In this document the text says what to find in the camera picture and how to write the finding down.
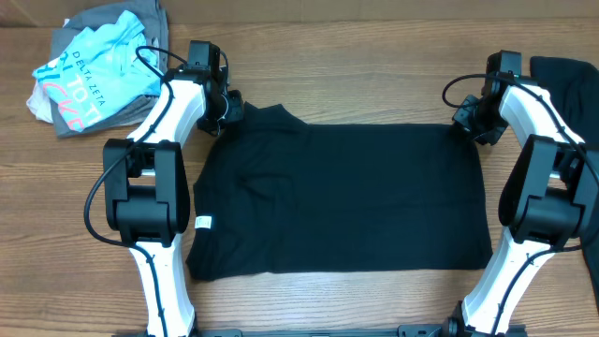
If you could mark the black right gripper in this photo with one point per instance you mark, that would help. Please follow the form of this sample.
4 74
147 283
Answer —
491 133

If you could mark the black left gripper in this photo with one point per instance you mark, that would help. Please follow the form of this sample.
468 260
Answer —
237 110

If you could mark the black t-shirt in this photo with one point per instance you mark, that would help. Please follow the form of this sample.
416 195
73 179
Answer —
279 195

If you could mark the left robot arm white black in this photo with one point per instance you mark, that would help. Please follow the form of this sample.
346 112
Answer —
146 194

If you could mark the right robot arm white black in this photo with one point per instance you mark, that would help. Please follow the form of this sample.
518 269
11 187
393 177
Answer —
548 199

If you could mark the grey folded garment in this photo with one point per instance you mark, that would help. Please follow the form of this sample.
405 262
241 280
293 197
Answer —
155 22

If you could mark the light blue printed t-shirt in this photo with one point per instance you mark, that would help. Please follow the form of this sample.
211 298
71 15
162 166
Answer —
99 73

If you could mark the white folded garment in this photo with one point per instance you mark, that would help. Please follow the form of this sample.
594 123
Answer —
39 103

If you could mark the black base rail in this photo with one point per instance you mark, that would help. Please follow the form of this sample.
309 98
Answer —
427 330

